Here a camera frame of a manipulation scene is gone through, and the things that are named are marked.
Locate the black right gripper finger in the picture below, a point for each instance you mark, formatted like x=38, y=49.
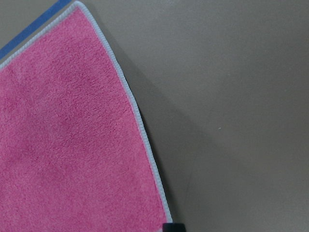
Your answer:
x=173, y=227

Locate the pink towel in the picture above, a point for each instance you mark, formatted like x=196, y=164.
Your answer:
x=74, y=153

